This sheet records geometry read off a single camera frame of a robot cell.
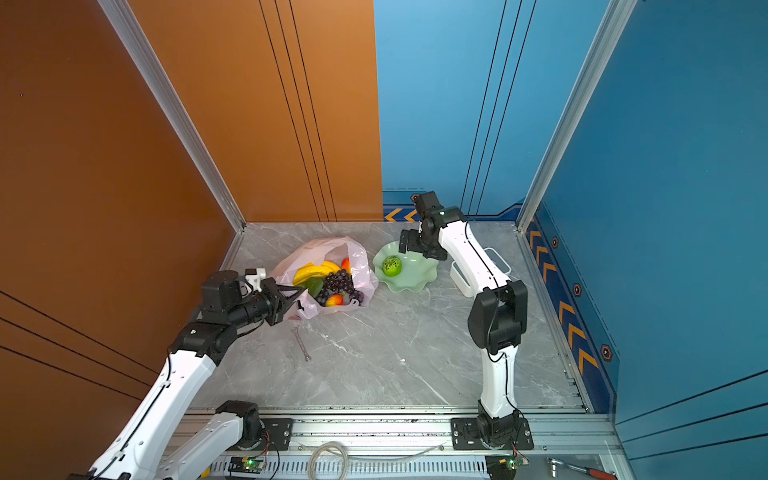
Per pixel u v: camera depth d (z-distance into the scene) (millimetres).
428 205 710
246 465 708
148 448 407
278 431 738
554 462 682
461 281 968
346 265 1025
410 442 729
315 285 939
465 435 725
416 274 1039
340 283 950
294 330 916
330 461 707
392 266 994
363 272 870
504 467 701
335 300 937
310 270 987
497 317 488
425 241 756
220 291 546
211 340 518
